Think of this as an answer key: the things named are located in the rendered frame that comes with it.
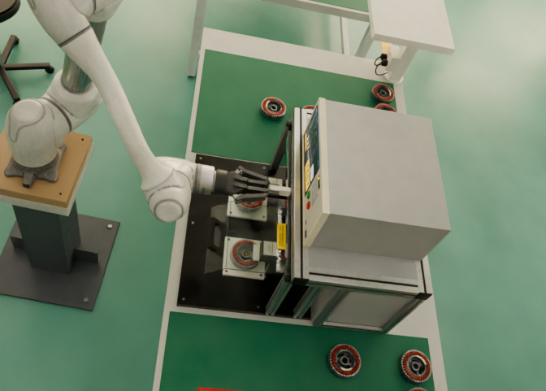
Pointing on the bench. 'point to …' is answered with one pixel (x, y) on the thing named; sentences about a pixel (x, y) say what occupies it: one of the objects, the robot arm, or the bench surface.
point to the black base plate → (194, 255)
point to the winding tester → (374, 184)
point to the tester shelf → (330, 276)
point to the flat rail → (288, 166)
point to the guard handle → (212, 234)
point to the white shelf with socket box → (406, 24)
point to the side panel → (366, 311)
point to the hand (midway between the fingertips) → (279, 190)
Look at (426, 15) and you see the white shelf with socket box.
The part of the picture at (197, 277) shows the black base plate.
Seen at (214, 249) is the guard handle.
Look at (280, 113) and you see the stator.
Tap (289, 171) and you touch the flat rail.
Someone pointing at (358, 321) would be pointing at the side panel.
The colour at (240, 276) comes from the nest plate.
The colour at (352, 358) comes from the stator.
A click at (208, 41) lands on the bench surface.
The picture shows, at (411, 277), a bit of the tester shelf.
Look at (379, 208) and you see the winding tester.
